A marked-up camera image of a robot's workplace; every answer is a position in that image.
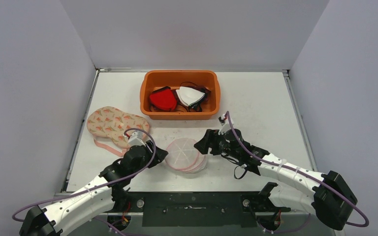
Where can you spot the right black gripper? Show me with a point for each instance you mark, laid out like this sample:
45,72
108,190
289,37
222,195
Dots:
211,142

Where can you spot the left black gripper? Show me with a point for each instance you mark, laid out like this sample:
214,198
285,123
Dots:
160,154

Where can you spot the white mesh laundry bag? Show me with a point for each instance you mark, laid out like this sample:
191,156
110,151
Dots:
184,157

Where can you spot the white bra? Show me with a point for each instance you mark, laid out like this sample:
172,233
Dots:
189,96

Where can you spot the orange plastic tub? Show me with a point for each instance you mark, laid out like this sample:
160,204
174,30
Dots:
157,79

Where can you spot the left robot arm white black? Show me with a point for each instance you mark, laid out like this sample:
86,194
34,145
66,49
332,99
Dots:
102,194

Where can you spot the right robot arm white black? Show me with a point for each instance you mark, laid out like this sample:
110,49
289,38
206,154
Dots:
302,180

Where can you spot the floral padded bra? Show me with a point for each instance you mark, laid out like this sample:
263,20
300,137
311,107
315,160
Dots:
107,126

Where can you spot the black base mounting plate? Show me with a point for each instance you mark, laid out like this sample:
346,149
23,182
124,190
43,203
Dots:
193,209

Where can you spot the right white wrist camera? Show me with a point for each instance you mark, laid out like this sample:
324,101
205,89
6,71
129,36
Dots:
226,124

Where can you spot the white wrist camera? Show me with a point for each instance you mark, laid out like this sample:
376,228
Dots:
135,139
226,124

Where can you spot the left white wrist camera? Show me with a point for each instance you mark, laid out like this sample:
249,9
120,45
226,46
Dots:
135,139

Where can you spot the aluminium front rail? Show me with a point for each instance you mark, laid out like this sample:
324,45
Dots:
269,199

